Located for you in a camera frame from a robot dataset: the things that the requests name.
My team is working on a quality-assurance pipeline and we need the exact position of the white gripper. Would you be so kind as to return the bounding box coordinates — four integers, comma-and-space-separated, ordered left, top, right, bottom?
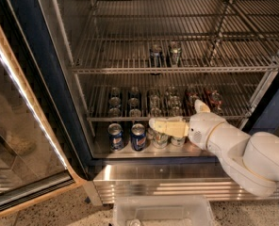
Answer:
149, 99, 226, 150

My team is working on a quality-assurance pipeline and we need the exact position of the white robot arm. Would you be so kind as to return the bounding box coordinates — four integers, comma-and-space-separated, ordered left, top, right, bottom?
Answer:
149, 100, 279, 197

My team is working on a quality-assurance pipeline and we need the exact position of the glass fridge door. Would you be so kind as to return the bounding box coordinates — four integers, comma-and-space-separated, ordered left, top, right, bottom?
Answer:
0, 25, 84, 217

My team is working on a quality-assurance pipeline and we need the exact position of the pepsi can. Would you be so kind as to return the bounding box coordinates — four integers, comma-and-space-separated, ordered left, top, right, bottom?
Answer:
131, 123, 146, 152
107, 123, 123, 151

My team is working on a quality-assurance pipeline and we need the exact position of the front right pepsi can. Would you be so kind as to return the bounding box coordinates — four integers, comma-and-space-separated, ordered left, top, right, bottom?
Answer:
131, 123, 146, 152

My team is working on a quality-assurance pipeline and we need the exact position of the wire shelf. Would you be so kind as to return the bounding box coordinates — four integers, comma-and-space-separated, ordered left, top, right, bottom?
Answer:
88, 73, 263, 121
73, 0, 279, 74

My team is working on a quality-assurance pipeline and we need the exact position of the steel fridge base grille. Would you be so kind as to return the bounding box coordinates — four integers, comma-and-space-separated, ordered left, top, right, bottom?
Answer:
92, 161, 279, 204

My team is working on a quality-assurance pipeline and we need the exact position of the front left green white can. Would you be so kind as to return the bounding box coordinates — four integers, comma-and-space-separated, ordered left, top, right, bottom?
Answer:
152, 132, 169, 149

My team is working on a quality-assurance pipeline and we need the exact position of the lower wire shelf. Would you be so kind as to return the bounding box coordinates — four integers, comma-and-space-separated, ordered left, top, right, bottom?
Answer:
88, 73, 263, 121

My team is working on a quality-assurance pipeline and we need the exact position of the front left pepsi can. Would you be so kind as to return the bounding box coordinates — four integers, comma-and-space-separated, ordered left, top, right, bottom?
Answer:
107, 123, 123, 151

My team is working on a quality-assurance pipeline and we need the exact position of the clear plastic bin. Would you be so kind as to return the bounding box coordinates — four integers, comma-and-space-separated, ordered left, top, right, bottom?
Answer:
113, 196, 215, 226

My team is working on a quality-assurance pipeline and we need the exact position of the green can middle shelf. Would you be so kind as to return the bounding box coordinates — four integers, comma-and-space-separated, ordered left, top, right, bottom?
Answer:
169, 41, 182, 67

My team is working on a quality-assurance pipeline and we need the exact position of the upper wire shelf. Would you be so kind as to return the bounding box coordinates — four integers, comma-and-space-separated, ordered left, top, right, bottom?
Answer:
73, 0, 279, 74

